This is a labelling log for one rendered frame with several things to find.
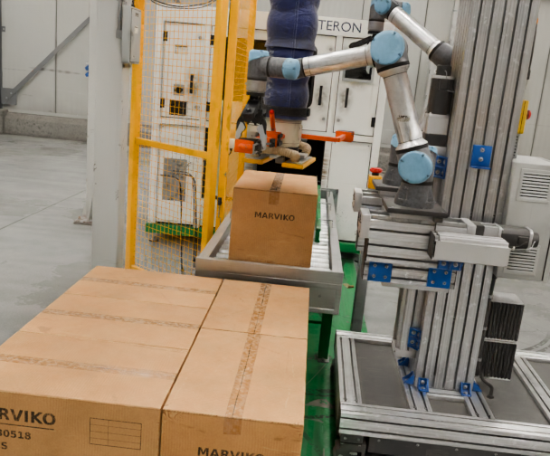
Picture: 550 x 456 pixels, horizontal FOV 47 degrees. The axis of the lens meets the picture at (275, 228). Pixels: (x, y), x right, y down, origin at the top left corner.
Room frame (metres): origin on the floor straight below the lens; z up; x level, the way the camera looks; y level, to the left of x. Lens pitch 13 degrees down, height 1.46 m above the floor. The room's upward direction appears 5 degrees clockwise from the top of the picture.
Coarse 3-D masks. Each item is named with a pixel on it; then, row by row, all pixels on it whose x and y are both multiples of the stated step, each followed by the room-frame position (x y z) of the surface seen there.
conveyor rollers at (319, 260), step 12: (324, 204) 4.85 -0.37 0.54; (324, 216) 4.40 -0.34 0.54; (324, 228) 4.04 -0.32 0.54; (228, 240) 3.52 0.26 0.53; (324, 240) 3.68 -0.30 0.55; (228, 252) 3.25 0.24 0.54; (312, 252) 3.41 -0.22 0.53; (324, 252) 3.41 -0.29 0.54; (312, 264) 3.15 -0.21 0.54; (324, 264) 3.15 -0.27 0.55
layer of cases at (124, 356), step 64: (64, 320) 2.13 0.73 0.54; (128, 320) 2.19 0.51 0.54; (192, 320) 2.24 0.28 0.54; (256, 320) 2.30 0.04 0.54; (0, 384) 1.64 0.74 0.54; (64, 384) 1.68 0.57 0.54; (128, 384) 1.71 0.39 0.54; (192, 384) 1.75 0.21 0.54; (256, 384) 1.78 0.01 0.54; (0, 448) 1.61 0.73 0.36; (64, 448) 1.60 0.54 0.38; (128, 448) 1.59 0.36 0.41; (192, 448) 1.58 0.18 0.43; (256, 448) 1.58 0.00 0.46
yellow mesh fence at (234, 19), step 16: (256, 0) 5.15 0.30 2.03; (240, 16) 4.39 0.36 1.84; (240, 48) 4.47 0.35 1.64; (240, 80) 4.63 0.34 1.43; (224, 96) 4.10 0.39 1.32; (240, 96) 4.71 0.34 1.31; (224, 112) 4.10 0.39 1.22; (240, 112) 4.79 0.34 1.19; (224, 128) 4.10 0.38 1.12; (224, 144) 4.10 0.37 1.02; (224, 160) 4.10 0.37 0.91; (240, 160) 5.03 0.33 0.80; (224, 176) 4.10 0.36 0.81; (240, 176) 5.15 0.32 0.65; (224, 192) 4.10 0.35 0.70; (224, 208) 4.14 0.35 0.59
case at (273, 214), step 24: (240, 192) 2.94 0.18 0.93; (264, 192) 2.93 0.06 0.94; (288, 192) 2.93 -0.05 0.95; (312, 192) 2.99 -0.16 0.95; (240, 216) 2.94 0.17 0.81; (264, 216) 2.93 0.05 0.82; (288, 216) 2.93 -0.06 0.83; (312, 216) 2.92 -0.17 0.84; (240, 240) 2.93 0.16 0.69; (264, 240) 2.93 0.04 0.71; (288, 240) 2.93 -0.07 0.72; (312, 240) 2.92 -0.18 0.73; (288, 264) 2.93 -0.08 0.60
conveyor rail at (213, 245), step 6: (228, 216) 3.87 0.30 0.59; (228, 222) 3.72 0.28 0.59; (222, 228) 3.54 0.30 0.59; (228, 228) 3.64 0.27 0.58; (216, 234) 3.39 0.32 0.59; (222, 234) 3.40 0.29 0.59; (228, 234) 3.66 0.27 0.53; (210, 240) 3.26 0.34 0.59; (216, 240) 3.27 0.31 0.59; (222, 240) 3.39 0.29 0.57; (210, 246) 3.13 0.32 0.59; (216, 246) 3.19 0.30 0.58; (204, 252) 3.01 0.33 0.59; (210, 252) 3.01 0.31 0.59; (216, 252) 3.21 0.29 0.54
